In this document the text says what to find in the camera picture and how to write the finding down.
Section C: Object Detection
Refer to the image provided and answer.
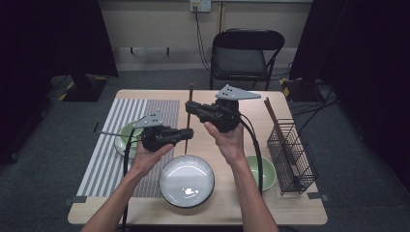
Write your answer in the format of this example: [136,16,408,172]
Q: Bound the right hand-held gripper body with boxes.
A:
[195,84,262,133]

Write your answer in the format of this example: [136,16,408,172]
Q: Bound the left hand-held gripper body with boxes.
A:
[132,109,182,154]

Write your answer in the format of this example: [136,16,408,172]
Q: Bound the large white ribbed plate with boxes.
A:
[159,155,216,210]

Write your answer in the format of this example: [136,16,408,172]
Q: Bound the left hand-held gripper cable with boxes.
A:
[121,128,137,232]

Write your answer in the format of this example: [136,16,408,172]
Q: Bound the person's right hand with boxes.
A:
[203,121,249,166]

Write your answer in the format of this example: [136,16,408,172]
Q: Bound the grey floor tape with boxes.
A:
[307,191,331,203]
[62,194,88,208]

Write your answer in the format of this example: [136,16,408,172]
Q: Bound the small white ribbed plate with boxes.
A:
[113,120,164,160]

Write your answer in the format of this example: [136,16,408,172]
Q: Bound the black folding chair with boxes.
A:
[209,28,286,92]

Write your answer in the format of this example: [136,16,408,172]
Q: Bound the white wall socket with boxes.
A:
[189,0,213,14]

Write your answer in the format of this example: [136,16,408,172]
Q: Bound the person's left hand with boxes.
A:
[130,141,176,177]

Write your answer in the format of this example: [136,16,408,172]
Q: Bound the black curtain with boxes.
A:
[0,0,119,162]
[289,0,410,191]

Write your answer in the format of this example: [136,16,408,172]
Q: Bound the black wall socket cable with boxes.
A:
[192,7,213,73]

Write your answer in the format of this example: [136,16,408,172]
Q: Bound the green bowl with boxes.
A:
[120,119,145,147]
[246,155,278,193]

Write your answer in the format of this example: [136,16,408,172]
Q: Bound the black floor cables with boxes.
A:
[270,61,340,131]

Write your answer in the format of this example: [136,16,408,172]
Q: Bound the black wire rack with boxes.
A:
[266,118,320,196]

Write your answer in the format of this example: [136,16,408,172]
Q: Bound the grey striped placemat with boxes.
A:
[76,99,181,198]

